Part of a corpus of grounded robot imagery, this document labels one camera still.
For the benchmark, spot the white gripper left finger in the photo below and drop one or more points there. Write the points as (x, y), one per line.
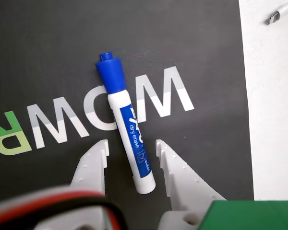
(93, 167)

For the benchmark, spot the blue dry erase marker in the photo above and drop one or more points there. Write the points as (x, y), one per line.
(124, 115)

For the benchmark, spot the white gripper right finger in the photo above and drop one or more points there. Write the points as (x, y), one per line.
(182, 187)

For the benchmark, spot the dark grey WOWROBO mat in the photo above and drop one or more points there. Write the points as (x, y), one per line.
(50, 48)

